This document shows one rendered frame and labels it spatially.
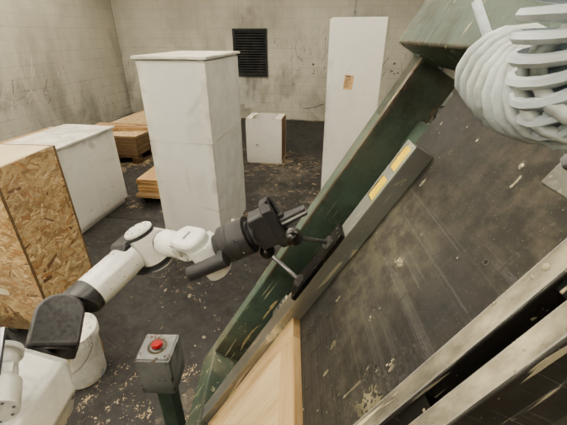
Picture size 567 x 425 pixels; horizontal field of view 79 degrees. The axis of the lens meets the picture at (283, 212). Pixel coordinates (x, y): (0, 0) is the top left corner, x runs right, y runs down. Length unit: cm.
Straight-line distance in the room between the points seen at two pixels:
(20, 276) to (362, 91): 350
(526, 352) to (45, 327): 83
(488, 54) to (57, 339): 86
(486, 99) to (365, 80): 390
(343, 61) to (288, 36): 459
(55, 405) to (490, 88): 82
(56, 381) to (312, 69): 817
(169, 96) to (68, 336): 235
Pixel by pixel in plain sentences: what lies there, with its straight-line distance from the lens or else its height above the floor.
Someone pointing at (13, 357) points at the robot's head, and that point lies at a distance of 75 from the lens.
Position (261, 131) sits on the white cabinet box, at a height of 53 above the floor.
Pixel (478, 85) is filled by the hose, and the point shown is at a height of 187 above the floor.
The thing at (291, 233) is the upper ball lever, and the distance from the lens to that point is 66.
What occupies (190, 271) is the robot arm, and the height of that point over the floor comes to 144.
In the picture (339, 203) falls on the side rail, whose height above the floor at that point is 149.
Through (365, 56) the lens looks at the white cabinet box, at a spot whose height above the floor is 168.
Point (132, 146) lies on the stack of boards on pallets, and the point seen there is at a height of 30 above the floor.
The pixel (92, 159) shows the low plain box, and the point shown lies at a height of 69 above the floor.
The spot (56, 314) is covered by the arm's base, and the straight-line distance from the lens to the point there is 92.
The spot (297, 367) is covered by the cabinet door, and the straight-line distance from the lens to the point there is 76.
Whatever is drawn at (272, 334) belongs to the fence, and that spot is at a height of 125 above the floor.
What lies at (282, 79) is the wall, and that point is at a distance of 870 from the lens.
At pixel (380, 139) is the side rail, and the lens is 90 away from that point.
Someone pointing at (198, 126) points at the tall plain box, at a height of 123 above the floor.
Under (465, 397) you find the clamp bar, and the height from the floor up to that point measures 164.
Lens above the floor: 190
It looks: 27 degrees down
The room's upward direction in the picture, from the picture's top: straight up
